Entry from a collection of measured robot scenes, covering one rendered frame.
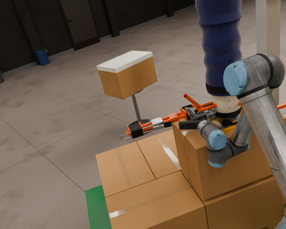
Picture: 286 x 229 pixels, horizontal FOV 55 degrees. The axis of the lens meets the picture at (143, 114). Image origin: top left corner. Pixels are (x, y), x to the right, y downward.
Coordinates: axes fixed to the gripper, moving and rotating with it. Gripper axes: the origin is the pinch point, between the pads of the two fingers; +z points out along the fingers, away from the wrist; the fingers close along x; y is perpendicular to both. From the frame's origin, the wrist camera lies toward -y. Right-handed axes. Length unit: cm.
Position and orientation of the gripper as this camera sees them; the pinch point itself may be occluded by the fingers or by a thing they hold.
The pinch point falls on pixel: (185, 113)
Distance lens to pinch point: 169.5
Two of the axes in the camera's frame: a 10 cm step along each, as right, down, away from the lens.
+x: -2.0, -8.7, -4.6
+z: -2.7, -4.0, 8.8
